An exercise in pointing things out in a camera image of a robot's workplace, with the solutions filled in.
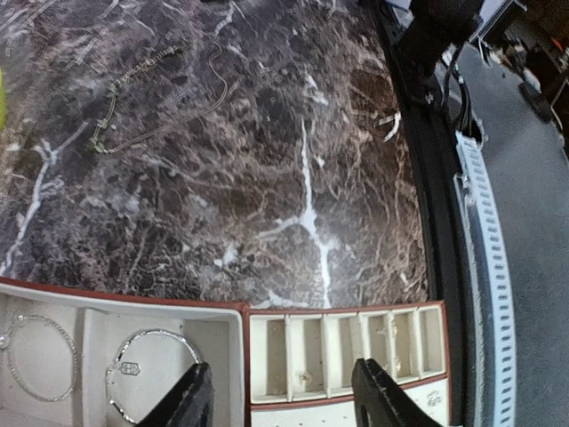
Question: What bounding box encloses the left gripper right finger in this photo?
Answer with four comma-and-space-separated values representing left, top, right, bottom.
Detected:
351, 359, 438, 427

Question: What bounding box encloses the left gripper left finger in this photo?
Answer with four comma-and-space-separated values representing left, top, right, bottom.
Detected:
136, 362, 214, 427

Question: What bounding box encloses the beige jewelry tray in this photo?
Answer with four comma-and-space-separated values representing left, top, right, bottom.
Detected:
245, 302, 452, 426

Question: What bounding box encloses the green plastic bowl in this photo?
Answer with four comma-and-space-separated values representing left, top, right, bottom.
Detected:
0, 69, 7, 132

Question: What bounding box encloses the silver chain bracelet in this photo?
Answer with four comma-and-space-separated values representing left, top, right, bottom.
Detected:
0, 314, 81, 402

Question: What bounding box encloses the thin chain necklace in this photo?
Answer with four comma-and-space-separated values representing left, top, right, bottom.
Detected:
86, 37, 230, 156

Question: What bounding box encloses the silver bangle with charm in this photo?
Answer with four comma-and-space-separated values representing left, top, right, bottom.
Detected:
105, 328, 202, 426

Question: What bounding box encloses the brown wooden jewelry box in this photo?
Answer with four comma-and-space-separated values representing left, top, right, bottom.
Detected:
1, 279, 250, 426

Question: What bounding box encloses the black front rail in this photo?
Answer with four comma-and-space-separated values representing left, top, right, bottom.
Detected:
365, 1, 474, 426

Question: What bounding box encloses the white slotted cable duct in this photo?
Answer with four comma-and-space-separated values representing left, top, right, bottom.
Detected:
453, 132, 517, 426

